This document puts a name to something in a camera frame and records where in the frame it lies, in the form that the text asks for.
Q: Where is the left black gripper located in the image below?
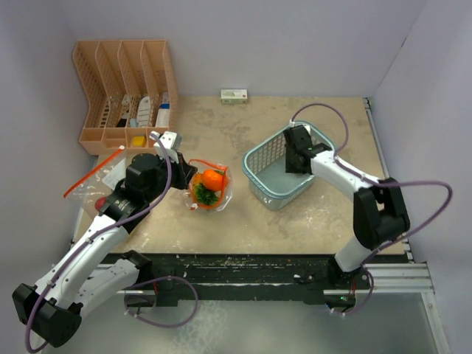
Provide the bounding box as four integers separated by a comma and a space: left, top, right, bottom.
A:
144, 150, 196, 202

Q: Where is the orange peeled fruit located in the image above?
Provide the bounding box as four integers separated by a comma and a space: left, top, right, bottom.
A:
192, 173, 219, 207

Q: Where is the clear orange-zip bag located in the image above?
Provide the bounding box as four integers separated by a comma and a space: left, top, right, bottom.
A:
63, 145, 126, 218

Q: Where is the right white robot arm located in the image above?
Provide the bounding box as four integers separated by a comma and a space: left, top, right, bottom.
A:
283, 125, 410, 288

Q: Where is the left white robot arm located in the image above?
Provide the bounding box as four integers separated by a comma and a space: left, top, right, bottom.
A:
13, 152, 198, 353

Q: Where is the blue plastic basket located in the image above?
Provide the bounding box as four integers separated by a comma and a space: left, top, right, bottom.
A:
242, 129, 316, 211

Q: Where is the yellow sponge block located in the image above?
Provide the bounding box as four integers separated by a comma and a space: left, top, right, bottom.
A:
131, 136, 147, 148

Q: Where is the white blue bottle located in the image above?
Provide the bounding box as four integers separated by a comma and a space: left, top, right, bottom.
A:
154, 92, 170, 128

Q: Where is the white pack in organizer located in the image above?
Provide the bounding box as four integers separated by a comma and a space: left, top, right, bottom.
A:
136, 96, 151, 128

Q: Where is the small green white box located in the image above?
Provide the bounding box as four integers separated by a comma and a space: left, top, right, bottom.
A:
221, 88, 248, 105

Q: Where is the orange file organizer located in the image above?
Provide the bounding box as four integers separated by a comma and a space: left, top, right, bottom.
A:
72, 40, 179, 156

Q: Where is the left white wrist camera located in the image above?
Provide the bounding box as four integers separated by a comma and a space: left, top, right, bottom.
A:
150, 131, 182, 162

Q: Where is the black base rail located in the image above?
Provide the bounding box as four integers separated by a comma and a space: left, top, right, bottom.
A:
95, 252, 373, 307

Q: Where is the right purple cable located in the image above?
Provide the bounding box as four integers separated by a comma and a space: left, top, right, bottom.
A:
290, 103, 454, 318

